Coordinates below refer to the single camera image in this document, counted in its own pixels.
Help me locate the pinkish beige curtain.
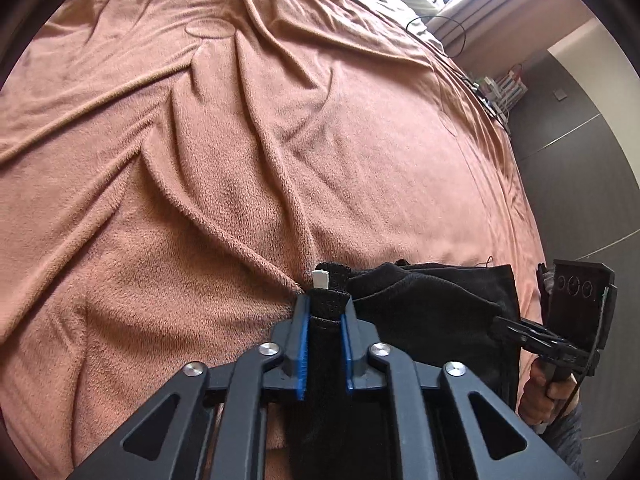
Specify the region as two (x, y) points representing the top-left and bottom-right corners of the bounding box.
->
(440, 0), (608, 63)

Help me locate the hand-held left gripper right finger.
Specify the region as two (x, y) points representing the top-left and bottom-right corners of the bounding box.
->
(341, 295), (581, 480)

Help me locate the black mesh garment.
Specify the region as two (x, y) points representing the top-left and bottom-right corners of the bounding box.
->
(285, 259), (519, 480)

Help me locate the person's right forearm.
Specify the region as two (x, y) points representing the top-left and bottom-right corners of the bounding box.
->
(544, 400), (589, 480)

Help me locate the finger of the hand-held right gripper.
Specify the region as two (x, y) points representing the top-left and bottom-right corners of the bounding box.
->
(491, 315), (577, 362)

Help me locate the person's right hand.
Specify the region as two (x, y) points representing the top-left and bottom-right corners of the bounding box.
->
(519, 357), (582, 427)

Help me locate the brown fleece blanket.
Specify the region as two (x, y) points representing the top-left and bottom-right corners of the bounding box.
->
(0, 0), (547, 480)

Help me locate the black looped cable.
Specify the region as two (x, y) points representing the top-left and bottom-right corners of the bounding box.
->
(406, 14), (469, 57)

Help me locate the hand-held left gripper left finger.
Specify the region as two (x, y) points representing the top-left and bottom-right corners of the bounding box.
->
(67, 295), (311, 480)

